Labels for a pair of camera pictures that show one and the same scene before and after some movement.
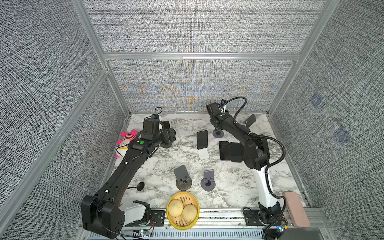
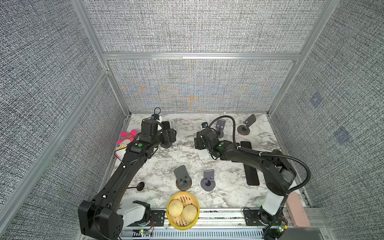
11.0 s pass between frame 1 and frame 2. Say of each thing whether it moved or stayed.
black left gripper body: stayed
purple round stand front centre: stayed
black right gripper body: moved
